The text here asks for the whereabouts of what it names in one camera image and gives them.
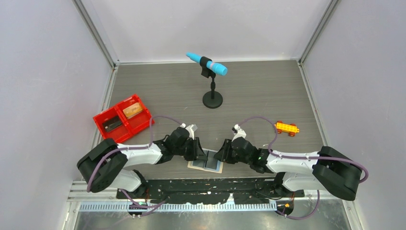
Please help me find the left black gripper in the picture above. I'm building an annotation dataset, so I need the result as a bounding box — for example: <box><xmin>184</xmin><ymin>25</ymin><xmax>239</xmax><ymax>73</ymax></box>
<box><xmin>173</xmin><ymin>137</ymin><xmax>208</xmax><ymax>161</ymax></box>

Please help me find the beige card holder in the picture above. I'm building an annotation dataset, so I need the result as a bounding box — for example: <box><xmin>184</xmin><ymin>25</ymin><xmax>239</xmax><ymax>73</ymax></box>
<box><xmin>187</xmin><ymin>149</ymin><xmax>224</xmax><ymax>173</ymax></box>

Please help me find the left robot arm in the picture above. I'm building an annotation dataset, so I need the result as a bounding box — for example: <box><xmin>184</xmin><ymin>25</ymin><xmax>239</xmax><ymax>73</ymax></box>
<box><xmin>77</xmin><ymin>125</ymin><xmax>208</xmax><ymax>198</ymax></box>

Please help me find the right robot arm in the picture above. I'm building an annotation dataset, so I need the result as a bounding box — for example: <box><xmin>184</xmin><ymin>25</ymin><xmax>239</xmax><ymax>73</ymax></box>
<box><xmin>214</xmin><ymin>137</ymin><xmax>367</xmax><ymax>201</ymax></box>

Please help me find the tan card case in bin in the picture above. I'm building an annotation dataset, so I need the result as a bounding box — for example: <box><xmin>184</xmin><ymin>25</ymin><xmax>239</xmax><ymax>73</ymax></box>
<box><xmin>123</xmin><ymin>103</ymin><xmax>143</xmax><ymax>119</ymax></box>

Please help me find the black card case in bin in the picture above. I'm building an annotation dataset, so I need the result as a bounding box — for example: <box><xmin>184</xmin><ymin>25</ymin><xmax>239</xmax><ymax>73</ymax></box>
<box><xmin>102</xmin><ymin>116</ymin><xmax>122</xmax><ymax>132</ymax></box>

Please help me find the black microphone stand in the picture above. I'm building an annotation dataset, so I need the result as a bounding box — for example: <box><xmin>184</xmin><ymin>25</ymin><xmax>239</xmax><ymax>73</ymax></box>
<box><xmin>202</xmin><ymin>75</ymin><xmax>223</xmax><ymax>109</ymax></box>

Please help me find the yellow toy brick car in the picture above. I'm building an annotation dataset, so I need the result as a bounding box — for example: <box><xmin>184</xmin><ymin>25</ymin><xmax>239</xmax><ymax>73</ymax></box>
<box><xmin>274</xmin><ymin>121</ymin><xmax>300</xmax><ymax>137</ymax></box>

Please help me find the red two-compartment bin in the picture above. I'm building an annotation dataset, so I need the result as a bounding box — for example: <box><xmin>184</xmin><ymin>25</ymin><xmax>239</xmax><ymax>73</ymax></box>
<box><xmin>93</xmin><ymin>94</ymin><xmax>155</xmax><ymax>143</ymax></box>

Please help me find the blue toy microphone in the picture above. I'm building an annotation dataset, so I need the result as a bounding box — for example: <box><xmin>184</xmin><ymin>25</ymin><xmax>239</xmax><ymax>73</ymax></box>
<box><xmin>186</xmin><ymin>52</ymin><xmax>228</xmax><ymax>78</ymax></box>

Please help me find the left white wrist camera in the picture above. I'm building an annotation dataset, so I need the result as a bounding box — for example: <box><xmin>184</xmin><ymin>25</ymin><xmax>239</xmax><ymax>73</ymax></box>
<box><xmin>180</xmin><ymin>123</ymin><xmax>198</xmax><ymax>139</ymax></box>

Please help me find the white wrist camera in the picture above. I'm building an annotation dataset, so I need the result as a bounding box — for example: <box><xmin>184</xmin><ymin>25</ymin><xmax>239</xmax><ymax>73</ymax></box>
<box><xmin>232</xmin><ymin>124</ymin><xmax>246</xmax><ymax>141</ymax></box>
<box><xmin>180</xmin><ymin>123</ymin><xmax>198</xmax><ymax>139</ymax></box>

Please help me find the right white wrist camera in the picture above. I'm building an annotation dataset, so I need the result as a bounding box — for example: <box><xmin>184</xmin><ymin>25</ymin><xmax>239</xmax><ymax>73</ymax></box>
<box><xmin>232</xmin><ymin>124</ymin><xmax>246</xmax><ymax>141</ymax></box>

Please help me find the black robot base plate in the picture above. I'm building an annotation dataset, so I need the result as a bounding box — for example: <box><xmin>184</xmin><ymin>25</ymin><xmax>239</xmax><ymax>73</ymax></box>
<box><xmin>116</xmin><ymin>177</ymin><xmax>304</xmax><ymax>205</ymax></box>

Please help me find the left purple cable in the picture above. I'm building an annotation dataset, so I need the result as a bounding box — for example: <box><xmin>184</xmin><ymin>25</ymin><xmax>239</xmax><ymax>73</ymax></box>
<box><xmin>86</xmin><ymin>115</ymin><xmax>185</xmax><ymax>193</ymax></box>

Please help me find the ribbed metal front rail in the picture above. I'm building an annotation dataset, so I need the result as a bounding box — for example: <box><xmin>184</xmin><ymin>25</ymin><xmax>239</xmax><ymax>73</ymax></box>
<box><xmin>79</xmin><ymin>201</ymin><xmax>277</xmax><ymax>212</ymax></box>

